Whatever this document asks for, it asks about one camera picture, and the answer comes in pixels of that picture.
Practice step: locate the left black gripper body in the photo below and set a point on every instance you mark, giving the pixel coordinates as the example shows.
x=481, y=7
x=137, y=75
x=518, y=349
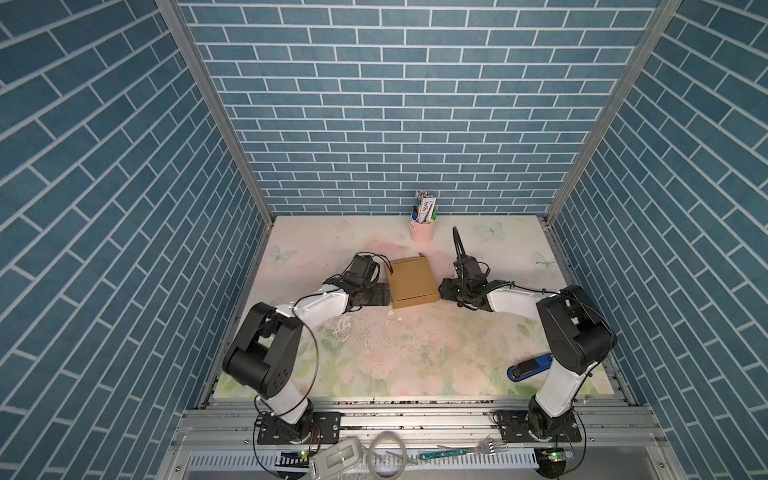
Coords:
x=373, y=294

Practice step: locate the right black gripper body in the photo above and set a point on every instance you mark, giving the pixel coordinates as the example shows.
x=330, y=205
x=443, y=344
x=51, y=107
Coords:
x=455, y=290

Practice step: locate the brown cardboard paper box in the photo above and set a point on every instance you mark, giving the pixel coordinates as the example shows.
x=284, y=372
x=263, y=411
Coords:
x=411, y=282

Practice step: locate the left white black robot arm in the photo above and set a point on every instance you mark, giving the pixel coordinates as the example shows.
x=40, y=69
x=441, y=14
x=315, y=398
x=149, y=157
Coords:
x=265, y=348

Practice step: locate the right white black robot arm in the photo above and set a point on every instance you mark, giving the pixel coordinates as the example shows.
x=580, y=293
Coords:
x=579, y=338

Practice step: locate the floral table mat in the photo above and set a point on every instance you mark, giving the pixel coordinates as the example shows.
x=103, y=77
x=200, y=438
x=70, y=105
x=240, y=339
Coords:
x=432, y=350

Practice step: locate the pink pen holder cup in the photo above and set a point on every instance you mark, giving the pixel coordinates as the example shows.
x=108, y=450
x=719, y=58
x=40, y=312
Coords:
x=421, y=233

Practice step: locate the blue black stapler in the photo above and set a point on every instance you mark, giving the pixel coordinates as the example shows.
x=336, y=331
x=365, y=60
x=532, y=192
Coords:
x=527, y=368

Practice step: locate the silver fork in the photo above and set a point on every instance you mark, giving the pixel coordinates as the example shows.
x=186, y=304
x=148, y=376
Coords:
x=487, y=446

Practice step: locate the white plastic device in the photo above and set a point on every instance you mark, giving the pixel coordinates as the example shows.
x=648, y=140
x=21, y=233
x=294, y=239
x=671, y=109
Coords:
x=344, y=455

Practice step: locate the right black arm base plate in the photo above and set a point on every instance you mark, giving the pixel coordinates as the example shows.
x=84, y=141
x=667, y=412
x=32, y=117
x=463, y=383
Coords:
x=520, y=426

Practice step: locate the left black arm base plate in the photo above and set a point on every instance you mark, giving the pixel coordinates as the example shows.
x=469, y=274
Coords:
x=321, y=428

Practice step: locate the green handled tool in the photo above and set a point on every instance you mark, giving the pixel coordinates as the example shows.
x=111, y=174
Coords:
x=442, y=454

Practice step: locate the aluminium frame rail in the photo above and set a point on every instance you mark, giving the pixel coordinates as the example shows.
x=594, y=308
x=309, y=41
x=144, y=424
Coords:
x=619, y=441

